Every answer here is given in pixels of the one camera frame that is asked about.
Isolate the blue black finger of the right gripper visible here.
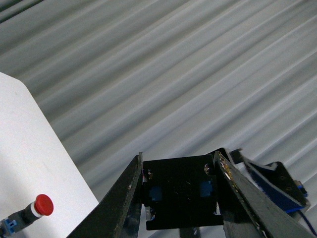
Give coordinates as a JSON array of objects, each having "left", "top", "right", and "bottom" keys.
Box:
[{"left": 230, "top": 149, "right": 310, "bottom": 213}]

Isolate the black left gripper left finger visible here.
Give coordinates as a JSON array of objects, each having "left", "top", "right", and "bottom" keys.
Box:
[{"left": 68, "top": 152, "right": 142, "bottom": 238}]

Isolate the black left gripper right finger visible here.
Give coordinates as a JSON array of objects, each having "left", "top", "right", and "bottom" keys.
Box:
[{"left": 212, "top": 148, "right": 314, "bottom": 238}]

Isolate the yellow push button switch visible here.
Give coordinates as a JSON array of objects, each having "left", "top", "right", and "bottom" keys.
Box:
[{"left": 143, "top": 154, "right": 223, "bottom": 231}]

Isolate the grey curtain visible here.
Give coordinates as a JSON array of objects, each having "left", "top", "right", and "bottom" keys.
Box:
[{"left": 0, "top": 0, "right": 317, "bottom": 199}]

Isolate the red push button switch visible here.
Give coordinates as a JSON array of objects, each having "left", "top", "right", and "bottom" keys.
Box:
[{"left": 0, "top": 194, "right": 54, "bottom": 238}]

